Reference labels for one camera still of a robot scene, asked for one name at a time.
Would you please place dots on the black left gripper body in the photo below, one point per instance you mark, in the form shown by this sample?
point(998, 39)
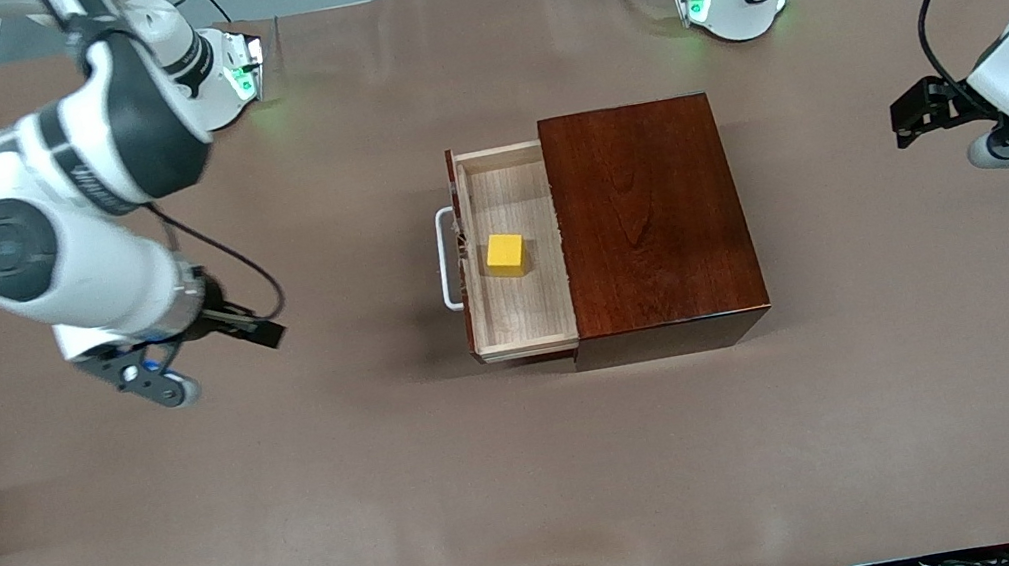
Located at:
point(954, 106)

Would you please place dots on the yellow cube block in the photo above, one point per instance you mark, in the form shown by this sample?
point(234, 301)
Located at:
point(505, 254)

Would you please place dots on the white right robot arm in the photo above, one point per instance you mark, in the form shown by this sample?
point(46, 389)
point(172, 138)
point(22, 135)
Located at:
point(57, 273)

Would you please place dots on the brown table mat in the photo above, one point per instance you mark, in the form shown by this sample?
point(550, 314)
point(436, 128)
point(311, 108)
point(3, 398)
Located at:
point(289, 459)

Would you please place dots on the dark brown wooden cabinet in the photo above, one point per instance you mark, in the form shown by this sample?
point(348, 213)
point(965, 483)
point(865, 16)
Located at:
point(661, 248)

